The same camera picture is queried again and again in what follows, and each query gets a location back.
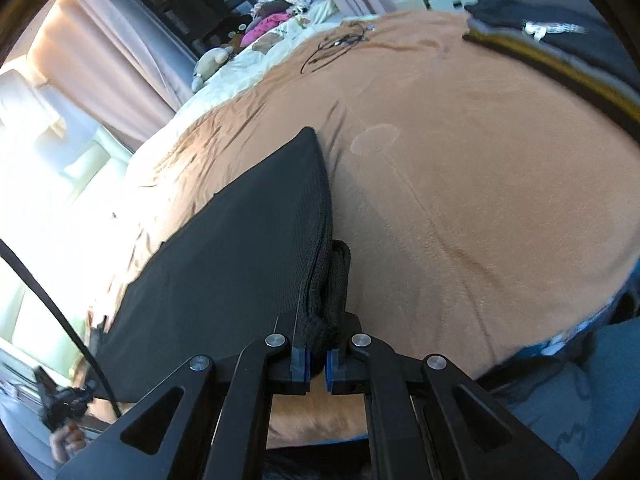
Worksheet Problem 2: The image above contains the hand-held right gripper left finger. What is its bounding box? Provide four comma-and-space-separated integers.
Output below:
55, 332, 313, 480

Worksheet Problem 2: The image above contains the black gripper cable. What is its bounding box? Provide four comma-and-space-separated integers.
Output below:
0, 237, 123, 418

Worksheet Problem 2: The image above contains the black plush toy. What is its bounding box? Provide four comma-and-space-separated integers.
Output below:
219, 16, 252, 43

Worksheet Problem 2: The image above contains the black cable bundle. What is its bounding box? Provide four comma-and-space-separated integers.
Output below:
300, 20, 378, 75

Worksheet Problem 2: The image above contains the small brown cloth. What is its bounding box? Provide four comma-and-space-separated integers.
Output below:
251, 27, 292, 54

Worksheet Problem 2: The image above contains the brown blanket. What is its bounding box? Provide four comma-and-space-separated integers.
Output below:
85, 10, 640, 448

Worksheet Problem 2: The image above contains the cream duvet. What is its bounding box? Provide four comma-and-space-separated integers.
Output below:
122, 0, 341, 176

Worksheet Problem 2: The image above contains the pink clothing pile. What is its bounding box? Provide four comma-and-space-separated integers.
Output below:
240, 12, 292, 48

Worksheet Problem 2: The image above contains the black shirt with patterned trim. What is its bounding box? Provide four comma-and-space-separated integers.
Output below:
90, 126, 353, 403

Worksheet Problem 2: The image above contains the person's left hand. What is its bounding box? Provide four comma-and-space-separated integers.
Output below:
49, 419, 93, 465

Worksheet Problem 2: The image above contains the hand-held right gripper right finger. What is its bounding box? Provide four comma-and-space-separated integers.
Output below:
325, 332, 581, 480

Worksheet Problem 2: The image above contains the grey plush toy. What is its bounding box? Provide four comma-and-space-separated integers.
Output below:
191, 46, 236, 93

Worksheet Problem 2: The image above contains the stack of folded clothes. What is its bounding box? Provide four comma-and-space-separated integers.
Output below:
462, 0, 640, 128

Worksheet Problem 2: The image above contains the person's jeans leg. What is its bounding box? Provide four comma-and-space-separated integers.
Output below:
472, 290, 640, 480

